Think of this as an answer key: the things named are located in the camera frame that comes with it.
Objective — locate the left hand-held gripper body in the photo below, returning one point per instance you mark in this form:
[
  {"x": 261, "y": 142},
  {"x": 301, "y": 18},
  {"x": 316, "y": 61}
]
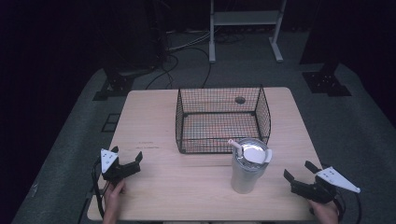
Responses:
[{"x": 109, "y": 161}]

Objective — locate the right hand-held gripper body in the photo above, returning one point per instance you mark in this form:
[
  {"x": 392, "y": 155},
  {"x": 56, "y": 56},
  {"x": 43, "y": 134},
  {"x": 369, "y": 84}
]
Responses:
[{"x": 314, "y": 190}]

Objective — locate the silver tumbler with lid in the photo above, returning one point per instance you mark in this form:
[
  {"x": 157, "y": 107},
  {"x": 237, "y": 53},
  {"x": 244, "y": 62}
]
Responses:
[{"x": 246, "y": 177}]

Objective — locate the pale drinking straw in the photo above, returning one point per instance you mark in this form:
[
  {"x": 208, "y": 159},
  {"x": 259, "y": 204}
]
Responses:
[{"x": 235, "y": 145}]

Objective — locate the person's right hand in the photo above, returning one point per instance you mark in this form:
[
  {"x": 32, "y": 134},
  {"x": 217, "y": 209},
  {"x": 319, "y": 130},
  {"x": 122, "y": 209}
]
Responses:
[{"x": 325, "y": 213}]

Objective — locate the person's left hand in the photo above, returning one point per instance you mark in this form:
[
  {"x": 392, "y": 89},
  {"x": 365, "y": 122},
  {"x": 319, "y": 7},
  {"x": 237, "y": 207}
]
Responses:
[{"x": 112, "y": 194}]

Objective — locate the white metal stand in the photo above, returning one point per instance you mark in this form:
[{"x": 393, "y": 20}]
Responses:
[{"x": 246, "y": 17}]

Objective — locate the black stand with base plate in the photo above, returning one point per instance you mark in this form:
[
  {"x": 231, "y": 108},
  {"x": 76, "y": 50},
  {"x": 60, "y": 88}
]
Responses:
[
  {"x": 120, "y": 84},
  {"x": 325, "y": 81}
]

